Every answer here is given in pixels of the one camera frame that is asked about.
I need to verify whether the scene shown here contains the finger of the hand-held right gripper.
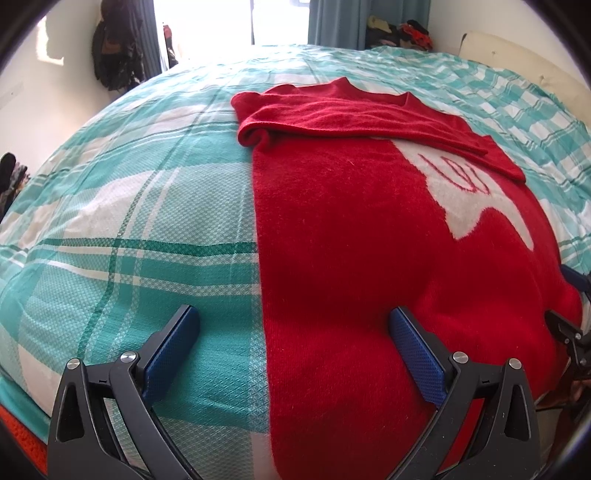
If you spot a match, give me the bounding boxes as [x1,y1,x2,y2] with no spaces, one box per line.
[545,310,585,345]
[560,265,591,296]

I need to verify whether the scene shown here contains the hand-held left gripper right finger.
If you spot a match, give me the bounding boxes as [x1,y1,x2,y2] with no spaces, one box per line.
[388,307,542,480]

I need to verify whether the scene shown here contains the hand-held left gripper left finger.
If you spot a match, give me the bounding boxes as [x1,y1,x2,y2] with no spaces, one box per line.
[46,305,201,480]

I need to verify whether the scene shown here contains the red sweater with white figure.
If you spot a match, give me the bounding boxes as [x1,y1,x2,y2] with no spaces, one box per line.
[231,78,583,480]

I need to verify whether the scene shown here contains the heap of bags and clothes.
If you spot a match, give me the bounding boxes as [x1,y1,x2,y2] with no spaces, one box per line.
[0,152,31,223]

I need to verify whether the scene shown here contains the pile of mixed clothes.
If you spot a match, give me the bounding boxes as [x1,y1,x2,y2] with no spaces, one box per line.
[365,15,435,51]

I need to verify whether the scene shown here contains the teal plaid blanket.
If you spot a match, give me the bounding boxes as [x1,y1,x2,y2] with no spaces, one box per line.
[0,44,591,476]

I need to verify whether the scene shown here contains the person's orange fleece clothing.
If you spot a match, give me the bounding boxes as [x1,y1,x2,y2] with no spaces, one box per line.
[0,406,51,479]

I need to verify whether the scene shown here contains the cream padded headboard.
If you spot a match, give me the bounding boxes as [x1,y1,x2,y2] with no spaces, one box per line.
[459,31,588,121]

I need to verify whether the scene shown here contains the dark hanging coats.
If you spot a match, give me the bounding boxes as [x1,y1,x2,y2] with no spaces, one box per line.
[91,0,147,92]

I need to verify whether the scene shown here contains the garment behind glass door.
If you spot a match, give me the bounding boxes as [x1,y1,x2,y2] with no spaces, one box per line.
[163,23,179,70]

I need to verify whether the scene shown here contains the blue curtain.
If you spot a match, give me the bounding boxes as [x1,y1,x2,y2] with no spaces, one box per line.
[137,0,163,78]
[307,0,431,48]

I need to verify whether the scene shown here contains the glass balcony door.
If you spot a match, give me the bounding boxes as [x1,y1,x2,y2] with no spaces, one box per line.
[154,0,311,71]

